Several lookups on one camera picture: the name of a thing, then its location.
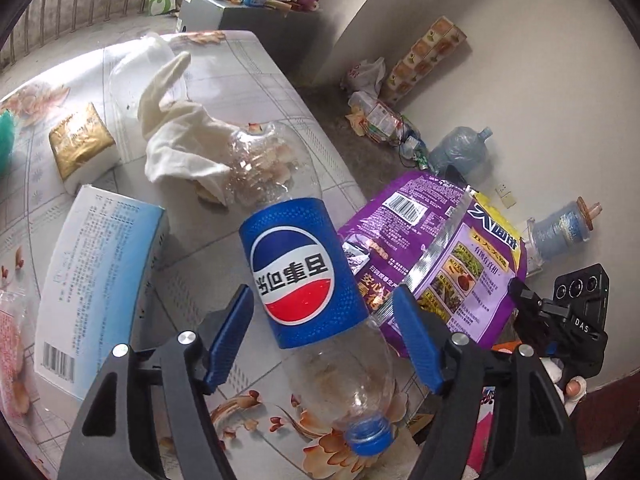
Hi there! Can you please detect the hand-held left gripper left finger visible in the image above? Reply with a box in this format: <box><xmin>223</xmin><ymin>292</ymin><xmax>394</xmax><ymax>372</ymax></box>
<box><xmin>59</xmin><ymin>284</ymin><xmax>255</xmax><ymax>480</ymax></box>

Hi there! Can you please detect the tall tile-patterned box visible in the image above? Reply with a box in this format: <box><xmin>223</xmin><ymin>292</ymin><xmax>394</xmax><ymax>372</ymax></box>
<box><xmin>382</xmin><ymin>16</ymin><xmax>468</xmax><ymax>106</ymax></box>

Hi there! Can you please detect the empty blue water jug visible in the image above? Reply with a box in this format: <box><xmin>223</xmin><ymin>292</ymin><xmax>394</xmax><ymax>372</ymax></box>
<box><xmin>429</xmin><ymin>126</ymin><xmax>495</xmax><ymax>181</ymax></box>

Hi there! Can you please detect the blue water jug with lid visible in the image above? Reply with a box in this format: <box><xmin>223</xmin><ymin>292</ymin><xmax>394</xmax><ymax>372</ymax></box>
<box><xmin>531</xmin><ymin>197</ymin><xmax>603</xmax><ymax>261</ymax></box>

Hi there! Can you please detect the green plastic bag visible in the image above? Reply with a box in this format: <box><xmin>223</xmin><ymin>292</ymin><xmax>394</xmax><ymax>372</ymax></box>
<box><xmin>0</xmin><ymin>110</ymin><xmax>18</xmax><ymax>176</ymax></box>

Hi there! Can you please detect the clear plastic bag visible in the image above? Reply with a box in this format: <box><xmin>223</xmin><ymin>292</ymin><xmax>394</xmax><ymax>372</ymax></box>
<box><xmin>107</xmin><ymin>32</ymin><xmax>193</xmax><ymax>121</ymax></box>

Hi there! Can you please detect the white plastic bag red print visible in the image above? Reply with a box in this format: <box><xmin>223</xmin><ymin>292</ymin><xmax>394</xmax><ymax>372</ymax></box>
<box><xmin>341</xmin><ymin>57</ymin><xmax>387</xmax><ymax>93</ymax></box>

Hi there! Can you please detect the pink printed blanket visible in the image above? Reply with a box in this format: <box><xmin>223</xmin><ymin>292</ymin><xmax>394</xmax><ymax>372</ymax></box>
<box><xmin>462</xmin><ymin>385</ymin><xmax>501</xmax><ymax>480</ymax></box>

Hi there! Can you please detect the grey cabinet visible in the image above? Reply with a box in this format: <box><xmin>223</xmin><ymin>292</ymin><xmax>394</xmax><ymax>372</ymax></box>
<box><xmin>177</xmin><ymin>0</ymin><xmax>331</xmax><ymax>86</ymax></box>

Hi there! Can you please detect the person's right hand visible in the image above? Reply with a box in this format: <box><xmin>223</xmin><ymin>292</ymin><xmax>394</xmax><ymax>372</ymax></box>
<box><xmin>549</xmin><ymin>360</ymin><xmax>587</xmax><ymax>405</ymax></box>

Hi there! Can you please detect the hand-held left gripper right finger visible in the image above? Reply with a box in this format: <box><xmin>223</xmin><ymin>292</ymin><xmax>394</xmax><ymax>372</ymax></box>
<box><xmin>392</xmin><ymin>287</ymin><xmax>586</xmax><ymax>480</ymax></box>

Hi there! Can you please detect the pink clear wrapper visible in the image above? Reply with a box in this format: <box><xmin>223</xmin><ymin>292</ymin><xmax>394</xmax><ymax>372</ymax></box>
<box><xmin>0</xmin><ymin>287</ymin><xmax>38</xmax><ymax>416</ymax></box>

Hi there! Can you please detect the wall outlet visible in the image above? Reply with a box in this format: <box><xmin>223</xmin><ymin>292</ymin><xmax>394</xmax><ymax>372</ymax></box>
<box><xmin>495</xmin><ymin>182</ymin><xmax>518</xmax><ymax>211</ymax></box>

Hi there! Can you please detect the pile of food packages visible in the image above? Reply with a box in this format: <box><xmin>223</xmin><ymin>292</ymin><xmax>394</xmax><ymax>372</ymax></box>
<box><xmin>347</xmin><ymin>92</ymin><xmax>416</xmax><ymax>146</ymax></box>

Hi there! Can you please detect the purple snack bag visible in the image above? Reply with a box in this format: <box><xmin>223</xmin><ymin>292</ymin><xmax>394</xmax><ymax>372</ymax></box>
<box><xmin>337</xmin><ymin>170</ymin><xmax>528</xmax><ymax>358</ymax></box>

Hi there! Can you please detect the cardboard piece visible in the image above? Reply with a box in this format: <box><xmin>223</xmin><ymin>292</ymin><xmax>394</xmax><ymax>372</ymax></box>
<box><xmin>407</xmin><ymin>412</ymin><xmax>436</xmax><ymax>443</ymax></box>

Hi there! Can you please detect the clear cola bottle blue label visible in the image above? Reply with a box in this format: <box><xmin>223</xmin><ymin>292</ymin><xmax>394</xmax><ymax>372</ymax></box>
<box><xmin>220</xmin><ymin>122</ymin><xmax>398</xmax><ymax>457</ymax></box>

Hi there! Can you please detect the metal balcony railing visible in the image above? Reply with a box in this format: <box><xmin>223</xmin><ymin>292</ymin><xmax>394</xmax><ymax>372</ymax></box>
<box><xmin>0</xmin><ymin>0</ymin><xmax>166</xmax><ymax>68</ymax></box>

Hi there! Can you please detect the gold packet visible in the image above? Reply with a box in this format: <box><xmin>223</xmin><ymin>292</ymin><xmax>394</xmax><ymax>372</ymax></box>
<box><xmin>48</xmin><ymin>101</ymin><xmax>118</xmax><ymax>196</ymax></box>

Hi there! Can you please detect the dark red wooden cabinet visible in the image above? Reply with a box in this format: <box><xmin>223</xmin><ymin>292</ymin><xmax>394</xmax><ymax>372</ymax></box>
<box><xmin>580</xmin><ymin>375</ymin><xmax>640</xmax><ymax>480</ymax></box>

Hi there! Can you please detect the blue white carton box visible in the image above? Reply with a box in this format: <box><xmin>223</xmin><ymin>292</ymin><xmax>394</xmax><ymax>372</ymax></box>
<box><xmin>36</xmin><ymin>184</ymin><xmax>171</xmax><ymax>401</ymax></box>

